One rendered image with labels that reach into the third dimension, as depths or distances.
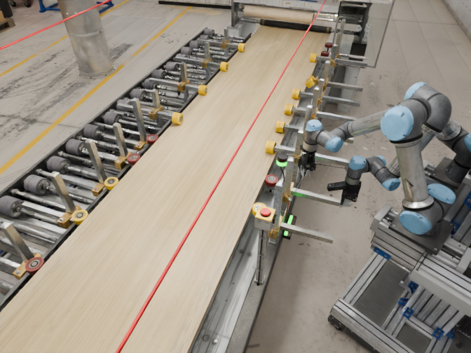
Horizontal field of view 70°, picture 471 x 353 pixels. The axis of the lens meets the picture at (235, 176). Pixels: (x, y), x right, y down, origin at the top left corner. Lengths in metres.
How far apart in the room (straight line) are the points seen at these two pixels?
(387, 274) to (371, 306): 0.29
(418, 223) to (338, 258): 1.40
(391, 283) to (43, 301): 2.05
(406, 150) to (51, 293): 1.58
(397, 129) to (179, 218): 1.12
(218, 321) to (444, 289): 1.03
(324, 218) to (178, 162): 1.49
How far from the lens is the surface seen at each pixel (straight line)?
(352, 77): 4.36
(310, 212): 3.12
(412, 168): 1.46
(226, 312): 1.84
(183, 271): 1.63
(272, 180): 2.02
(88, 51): 5.46
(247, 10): 4.36
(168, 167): 2.15
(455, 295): 1.76
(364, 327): 2.38
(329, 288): 2.70
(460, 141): 2.10
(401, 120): 1.37
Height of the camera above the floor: 2.27
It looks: 42 degrees down
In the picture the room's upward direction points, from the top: straight up
